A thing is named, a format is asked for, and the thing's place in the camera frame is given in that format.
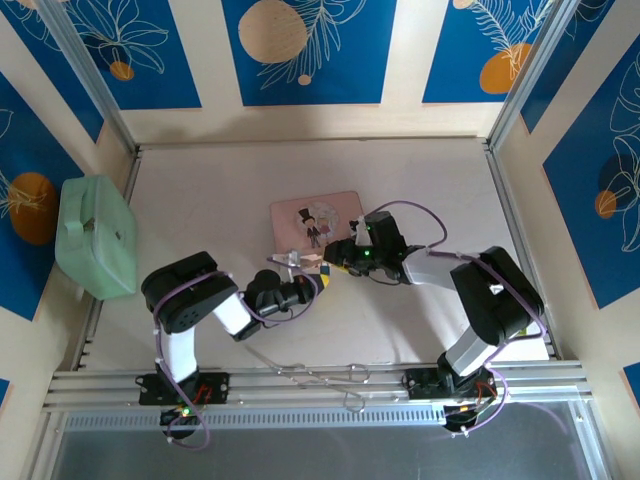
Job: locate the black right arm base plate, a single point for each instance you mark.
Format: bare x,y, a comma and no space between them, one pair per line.
425,382

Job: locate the aluminium side rail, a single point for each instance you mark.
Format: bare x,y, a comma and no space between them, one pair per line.
107,280
520,240

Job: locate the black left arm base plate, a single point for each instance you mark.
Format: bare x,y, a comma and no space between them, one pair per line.
215,387

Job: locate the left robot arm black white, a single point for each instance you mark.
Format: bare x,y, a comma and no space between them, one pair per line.
182,315

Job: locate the aluminium frame post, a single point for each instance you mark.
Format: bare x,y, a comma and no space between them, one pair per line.
90,70
530,70

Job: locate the right robot arm black grey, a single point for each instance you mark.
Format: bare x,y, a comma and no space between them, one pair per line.
495,300

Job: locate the aluminium table edge rail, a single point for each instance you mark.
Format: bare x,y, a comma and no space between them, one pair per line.
310,395

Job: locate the pink wedding couple tin box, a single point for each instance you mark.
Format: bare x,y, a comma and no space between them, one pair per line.
310,220

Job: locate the mint green carry case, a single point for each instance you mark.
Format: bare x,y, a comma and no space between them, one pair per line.
95,235

